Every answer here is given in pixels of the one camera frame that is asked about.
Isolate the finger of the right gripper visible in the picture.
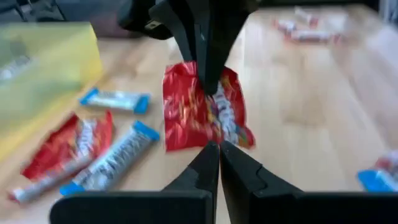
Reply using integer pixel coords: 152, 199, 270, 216
201, 0, 259, 95
167, 0, 208, 90

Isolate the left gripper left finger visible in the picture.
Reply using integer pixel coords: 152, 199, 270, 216
164, 142, 220, 224

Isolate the blue silver candy bar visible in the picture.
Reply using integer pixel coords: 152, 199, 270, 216
78, 86, 152, 115
58, 120, 161, 197
356, 169, 398, 193

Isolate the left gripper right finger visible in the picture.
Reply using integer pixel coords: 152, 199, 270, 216
220, 141, 303, 224

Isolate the red candy bag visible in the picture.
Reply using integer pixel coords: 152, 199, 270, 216
20, 110, 114, 183
161, 60, 256, 152

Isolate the yellow plastic bin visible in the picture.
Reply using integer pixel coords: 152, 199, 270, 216
0, 21, 103, 159

